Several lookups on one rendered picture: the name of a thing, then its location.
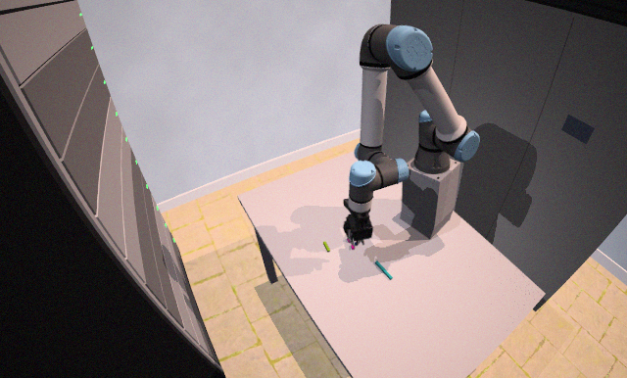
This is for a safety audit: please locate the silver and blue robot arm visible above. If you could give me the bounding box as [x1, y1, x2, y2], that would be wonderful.
[343, 24, 480, 213]

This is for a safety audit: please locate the turquoise rod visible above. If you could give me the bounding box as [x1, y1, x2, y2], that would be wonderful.
[375, 261, 393, 280]

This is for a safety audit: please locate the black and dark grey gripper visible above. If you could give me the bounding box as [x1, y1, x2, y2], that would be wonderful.
[343, 208, 373, 247]

